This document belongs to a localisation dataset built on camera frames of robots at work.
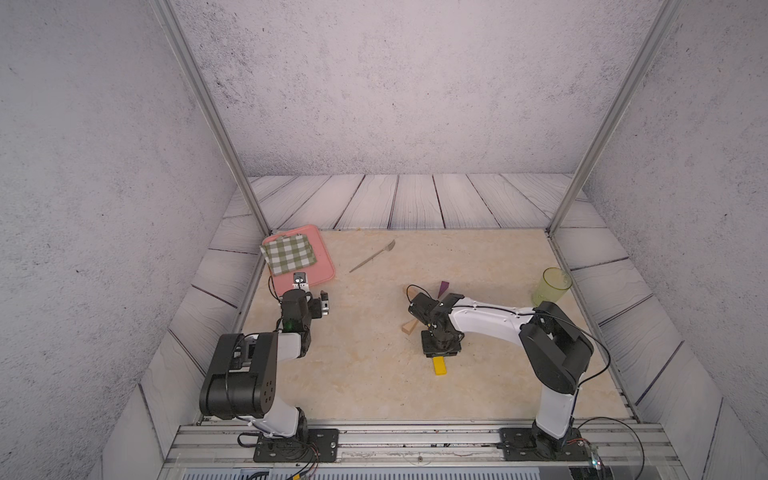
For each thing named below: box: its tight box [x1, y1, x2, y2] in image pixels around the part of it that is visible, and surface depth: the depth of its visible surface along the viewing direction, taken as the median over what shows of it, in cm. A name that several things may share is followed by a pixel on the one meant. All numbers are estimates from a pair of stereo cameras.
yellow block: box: [434, 356, 447, 376], surface depth 87 cm
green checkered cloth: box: [259, 233, 317, 276], surface depth 114 cm
